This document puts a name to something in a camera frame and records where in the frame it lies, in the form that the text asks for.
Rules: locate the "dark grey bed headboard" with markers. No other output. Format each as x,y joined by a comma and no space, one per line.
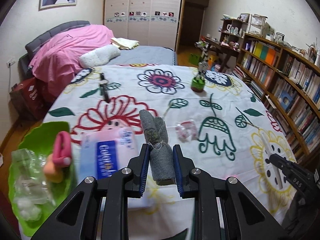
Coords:
37,41

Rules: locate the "peach makeup sponge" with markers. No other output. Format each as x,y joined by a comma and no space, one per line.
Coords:
53,173

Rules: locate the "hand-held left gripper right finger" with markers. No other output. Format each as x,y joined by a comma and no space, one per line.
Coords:
178,172

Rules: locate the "clear bag of pink items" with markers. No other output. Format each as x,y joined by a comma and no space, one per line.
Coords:
186,130

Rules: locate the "green leaf-shaped plate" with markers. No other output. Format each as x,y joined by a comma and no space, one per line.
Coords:
37,140

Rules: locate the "white pillow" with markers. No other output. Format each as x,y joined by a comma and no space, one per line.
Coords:
100,55

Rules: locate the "wall socket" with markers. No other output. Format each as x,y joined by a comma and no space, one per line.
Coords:
10,62

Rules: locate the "green potted plant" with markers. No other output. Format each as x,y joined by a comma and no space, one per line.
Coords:
198,82

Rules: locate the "black pen tool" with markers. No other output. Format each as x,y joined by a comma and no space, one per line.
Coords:
103,86

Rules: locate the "white sliding-door wardrobe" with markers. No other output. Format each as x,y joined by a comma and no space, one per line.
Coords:
142,5

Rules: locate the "wooden desk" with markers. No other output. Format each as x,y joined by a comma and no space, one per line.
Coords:
222,48

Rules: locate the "red cardboard box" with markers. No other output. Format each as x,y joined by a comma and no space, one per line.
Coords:
27,97

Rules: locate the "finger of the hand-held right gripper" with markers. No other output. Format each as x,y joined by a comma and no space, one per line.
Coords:
278,162

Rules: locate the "grey felt roll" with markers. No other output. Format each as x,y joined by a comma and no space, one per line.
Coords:
160,160

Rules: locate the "floral tablecloth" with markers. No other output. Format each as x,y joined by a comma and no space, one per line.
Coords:
215,100

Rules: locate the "green bag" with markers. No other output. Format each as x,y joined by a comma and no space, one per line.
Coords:
193,58

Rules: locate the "grey bed mattress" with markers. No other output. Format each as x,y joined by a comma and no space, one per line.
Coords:
147,55

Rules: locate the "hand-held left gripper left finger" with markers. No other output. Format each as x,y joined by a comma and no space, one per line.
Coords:
145,172

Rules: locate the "person's right forearm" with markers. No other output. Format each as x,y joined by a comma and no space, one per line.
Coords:
298,210

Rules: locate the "small wooden shelf unit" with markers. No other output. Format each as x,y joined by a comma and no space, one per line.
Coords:
233,28

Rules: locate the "wooden bookshelf with books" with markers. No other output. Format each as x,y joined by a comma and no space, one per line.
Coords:
287,87

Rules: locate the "pink blanket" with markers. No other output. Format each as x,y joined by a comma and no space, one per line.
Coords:
67,50

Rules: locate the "blue and pink tissue pack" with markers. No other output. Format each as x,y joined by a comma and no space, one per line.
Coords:
107,152

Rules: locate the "folded yellow blanket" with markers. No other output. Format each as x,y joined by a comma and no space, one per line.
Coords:
125,43

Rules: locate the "pink soft clip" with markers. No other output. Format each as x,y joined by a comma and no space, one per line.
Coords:
61,147

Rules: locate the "clear bag of cotton balls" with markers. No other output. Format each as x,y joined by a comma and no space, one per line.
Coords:
27,187

